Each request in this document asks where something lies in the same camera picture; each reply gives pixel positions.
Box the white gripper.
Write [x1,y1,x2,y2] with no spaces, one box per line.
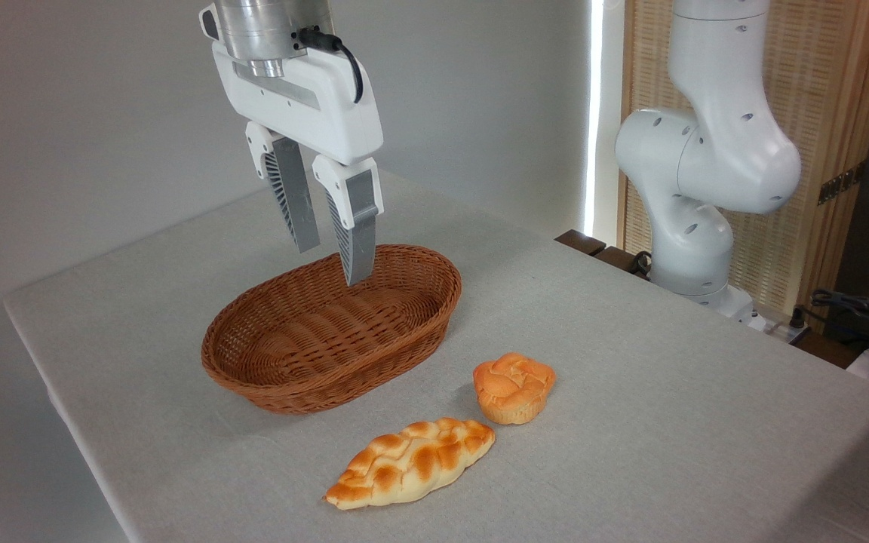
[212,41,385,287]

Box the round orange bread bun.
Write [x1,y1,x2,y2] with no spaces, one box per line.
[473,352,557,426]

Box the dark wooden block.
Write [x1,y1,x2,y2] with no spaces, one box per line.
[593,246,652,280]
[555,229,607,258]

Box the grey tablecloth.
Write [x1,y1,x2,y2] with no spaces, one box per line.
[2,170,869,543]

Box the black cable bundle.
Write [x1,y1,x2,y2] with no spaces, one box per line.
[809,288,869,357]

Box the long braided bread loaf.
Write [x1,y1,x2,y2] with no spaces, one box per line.
[324,418,496,511]

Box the dark metal screen hinge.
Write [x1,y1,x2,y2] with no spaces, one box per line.
[818,161,866,206]

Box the brown oval wicker basket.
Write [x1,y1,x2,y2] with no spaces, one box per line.
[201,244,463,416]

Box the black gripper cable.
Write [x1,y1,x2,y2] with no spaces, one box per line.
[293,28,365,105]

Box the white power strip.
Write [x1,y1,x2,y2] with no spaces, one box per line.
[750,312,813,345]

